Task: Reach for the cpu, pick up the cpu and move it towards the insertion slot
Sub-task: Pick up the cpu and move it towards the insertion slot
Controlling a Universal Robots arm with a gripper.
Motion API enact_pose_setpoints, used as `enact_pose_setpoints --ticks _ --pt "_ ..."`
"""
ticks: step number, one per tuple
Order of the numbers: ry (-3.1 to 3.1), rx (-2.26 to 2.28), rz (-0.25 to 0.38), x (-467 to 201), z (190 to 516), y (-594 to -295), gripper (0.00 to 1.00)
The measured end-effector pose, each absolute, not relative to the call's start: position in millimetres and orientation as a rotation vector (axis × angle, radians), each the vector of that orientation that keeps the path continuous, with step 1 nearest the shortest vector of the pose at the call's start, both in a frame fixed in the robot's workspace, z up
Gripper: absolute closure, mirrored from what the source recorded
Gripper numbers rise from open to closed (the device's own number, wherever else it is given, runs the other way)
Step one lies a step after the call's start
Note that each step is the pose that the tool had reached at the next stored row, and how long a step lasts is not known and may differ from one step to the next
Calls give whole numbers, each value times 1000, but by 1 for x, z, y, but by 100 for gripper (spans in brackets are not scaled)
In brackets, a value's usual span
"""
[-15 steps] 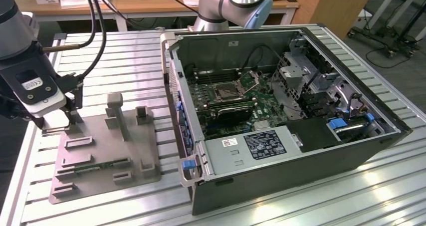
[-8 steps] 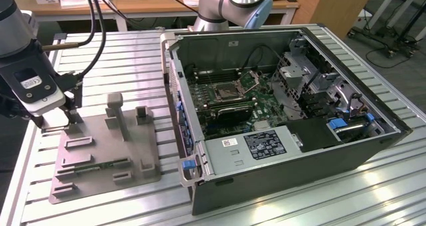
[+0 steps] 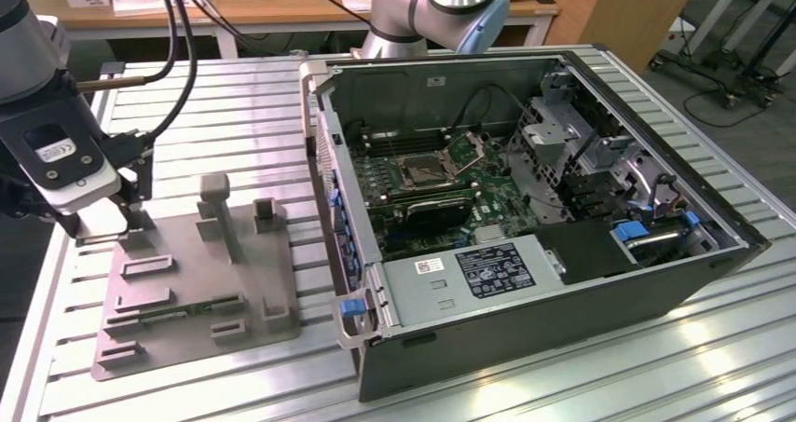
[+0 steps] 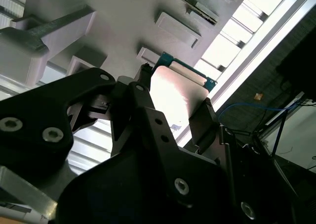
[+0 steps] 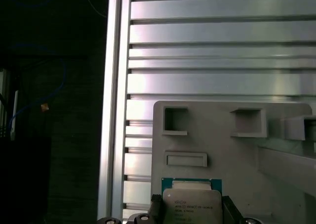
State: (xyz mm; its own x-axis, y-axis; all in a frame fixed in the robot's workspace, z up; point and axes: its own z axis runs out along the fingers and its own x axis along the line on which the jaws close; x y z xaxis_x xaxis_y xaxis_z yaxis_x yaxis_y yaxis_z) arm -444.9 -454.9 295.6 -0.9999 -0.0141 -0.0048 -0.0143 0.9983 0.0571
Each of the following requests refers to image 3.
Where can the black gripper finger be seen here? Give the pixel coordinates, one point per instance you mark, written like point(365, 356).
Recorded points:
point(31, 213)
point(139, 184)

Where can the silver square CPU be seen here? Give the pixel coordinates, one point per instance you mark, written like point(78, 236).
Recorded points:
point(99, 221)

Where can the blue slot retainer clip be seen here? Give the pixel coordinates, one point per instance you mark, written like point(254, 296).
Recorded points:
point(334, 197)

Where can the black RAM slot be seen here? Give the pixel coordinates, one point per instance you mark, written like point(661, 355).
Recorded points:
point(408, 150)
point(405, 144)
point(404, 139)
point(404, 134)

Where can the CPU socket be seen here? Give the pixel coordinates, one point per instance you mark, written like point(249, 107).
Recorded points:
point(426, 172)

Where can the grey plastic parts rack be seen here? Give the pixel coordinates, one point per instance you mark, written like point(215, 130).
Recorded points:
point(199, 273)

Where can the green RAM stick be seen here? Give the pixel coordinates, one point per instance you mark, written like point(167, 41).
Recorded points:
point(177, 312)

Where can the blue case latch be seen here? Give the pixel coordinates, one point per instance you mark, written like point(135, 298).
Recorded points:
point(351, 309)

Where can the black graphics card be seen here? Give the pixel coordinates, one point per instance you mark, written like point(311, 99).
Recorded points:
point(436, 212)

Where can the grey power supply unit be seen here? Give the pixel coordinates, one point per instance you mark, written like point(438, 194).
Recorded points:
point(422, 296)

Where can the small silver chipset heatsink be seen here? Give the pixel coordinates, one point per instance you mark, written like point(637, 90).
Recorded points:
point(492, 233)

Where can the green motherboard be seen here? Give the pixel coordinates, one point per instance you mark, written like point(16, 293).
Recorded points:
point(497, 198)

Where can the silver metal drive cage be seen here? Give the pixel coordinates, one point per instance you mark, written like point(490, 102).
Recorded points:
point(548, 135)

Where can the black open PC case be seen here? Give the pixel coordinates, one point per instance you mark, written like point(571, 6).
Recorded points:
point(529, 347)

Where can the black plastic inner cover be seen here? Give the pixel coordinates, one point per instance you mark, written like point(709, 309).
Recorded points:
point(584, 249)

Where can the blue disk carrier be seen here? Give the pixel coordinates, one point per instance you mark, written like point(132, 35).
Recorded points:
point(631, 233)

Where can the brown wooden cabinet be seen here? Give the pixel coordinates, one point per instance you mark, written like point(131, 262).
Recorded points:
point(621, 17)

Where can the small blue plastic tab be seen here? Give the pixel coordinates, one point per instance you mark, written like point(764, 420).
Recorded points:
point(692, 220)

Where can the wheeled equipment stand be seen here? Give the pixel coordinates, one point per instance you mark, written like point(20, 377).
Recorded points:
point(691, 68)

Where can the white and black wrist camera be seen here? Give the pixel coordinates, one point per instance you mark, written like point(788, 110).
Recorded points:
point(80, 194)

